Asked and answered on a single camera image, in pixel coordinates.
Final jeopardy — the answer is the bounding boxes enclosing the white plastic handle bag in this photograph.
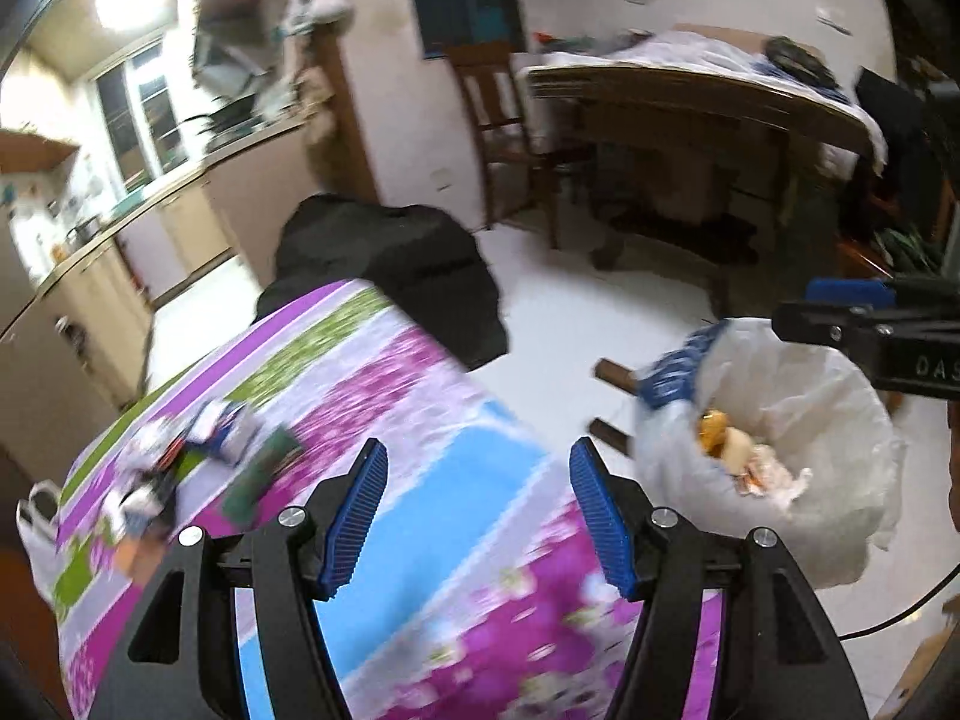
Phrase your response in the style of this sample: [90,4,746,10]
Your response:
[16,478,66,610]

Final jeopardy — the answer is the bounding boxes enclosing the wall-mounted kitchen cabinet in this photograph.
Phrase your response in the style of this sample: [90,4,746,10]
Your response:
[0,127,81,175]

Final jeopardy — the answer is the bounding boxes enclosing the white table cloth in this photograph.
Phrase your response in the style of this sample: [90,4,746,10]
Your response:
[540,28,890,166]

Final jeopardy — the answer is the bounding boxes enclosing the crumpled white wrapper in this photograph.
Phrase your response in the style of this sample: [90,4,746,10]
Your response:
[739,442,816,501]

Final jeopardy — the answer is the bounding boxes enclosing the beige kitchen counter cabinets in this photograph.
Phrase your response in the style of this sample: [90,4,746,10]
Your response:
[0,120,320,410]

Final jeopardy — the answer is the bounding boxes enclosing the kitchen window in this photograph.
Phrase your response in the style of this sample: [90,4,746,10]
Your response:
[94,43,190,194]

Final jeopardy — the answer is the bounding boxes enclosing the dark wooden chair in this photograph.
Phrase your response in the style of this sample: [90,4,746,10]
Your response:
[446,41,601,250]

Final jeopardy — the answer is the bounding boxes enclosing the dark small items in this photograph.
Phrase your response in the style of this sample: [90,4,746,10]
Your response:
[111,448,182,535]

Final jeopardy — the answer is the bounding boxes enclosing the black bag on chair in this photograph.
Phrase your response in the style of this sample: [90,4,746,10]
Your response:
[255,193,511,372]

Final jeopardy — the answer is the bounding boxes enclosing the metal range hood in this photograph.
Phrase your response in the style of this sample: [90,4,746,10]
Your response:
[191,0,287,92]

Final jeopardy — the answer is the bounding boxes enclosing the trash bin with white bag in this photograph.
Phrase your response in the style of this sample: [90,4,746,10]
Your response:
[634,317,906,591]

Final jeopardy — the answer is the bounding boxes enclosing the green packet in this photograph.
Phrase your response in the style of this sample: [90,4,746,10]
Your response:
[223,426,306,531]

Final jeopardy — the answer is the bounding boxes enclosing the floral purple tablecloth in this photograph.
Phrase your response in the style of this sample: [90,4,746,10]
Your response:
[56,279,725,720]

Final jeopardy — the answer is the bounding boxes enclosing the hanging cloth bags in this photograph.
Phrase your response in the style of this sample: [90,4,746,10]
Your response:
[281,0,359,145]

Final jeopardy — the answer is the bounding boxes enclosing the black cable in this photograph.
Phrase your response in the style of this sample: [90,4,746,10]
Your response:
[836,561,960,644]

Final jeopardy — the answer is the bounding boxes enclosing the blue printed plastic bag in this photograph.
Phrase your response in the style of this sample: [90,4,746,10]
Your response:
[635,322,725,412]

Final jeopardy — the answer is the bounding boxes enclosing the blue white small box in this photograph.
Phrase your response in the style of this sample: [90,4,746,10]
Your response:
[182,397,261,464]

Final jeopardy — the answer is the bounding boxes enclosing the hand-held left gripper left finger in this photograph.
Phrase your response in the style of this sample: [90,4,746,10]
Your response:
[88,436,389,720]

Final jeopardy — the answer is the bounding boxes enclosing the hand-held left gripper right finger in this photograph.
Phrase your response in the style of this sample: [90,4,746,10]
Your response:
[568,435,871,720]

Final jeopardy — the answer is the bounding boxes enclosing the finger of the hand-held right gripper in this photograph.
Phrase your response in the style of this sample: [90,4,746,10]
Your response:
[806,277,960,310]
[771,300,901,350]

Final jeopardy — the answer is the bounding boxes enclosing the wooden dining table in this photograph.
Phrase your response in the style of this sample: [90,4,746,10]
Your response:
[517,26,890,316]

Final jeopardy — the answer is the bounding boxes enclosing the black object on table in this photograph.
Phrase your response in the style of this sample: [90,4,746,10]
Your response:
[765,37,839,89]

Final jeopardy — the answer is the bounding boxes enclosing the green leafy vegetables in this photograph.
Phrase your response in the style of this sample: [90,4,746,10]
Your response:
[872,227,944,276]

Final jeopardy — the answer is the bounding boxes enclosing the black cooking pan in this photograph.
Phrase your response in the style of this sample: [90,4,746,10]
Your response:
[180,94,265,152]

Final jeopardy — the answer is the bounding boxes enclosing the black jacket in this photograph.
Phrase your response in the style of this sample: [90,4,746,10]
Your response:
[855,66,947,190]

